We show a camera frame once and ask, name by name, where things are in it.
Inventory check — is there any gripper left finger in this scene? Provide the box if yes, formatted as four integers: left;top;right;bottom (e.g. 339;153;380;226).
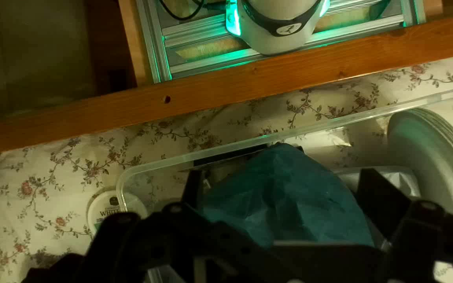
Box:
78;169;278;283

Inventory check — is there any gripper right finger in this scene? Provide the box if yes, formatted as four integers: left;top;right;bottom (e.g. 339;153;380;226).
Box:
355;168;453;283

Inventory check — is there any clear plastic container box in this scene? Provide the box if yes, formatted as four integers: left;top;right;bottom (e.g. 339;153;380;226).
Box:
116;84;453;283

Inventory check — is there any white round jar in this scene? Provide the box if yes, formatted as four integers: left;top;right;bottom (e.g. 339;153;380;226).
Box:
87;188;149;237

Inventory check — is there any stack of white plates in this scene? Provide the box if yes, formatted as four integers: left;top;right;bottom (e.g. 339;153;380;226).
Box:
387;108;453;217

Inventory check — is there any teal plastic bag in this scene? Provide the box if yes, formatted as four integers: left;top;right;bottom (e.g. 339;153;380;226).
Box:
201;142;375;249

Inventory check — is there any floral bed sheet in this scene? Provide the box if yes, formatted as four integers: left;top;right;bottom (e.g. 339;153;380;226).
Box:
0;52;453;283

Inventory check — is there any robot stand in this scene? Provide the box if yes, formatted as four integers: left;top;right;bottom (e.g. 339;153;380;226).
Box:
118;0;444;85

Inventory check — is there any brown wooden bed rail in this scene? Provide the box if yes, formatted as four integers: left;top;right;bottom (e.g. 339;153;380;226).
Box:
0;12;453;158

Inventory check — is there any black cable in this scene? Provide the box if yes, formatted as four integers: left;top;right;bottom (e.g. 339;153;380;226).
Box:
158;0;228;21

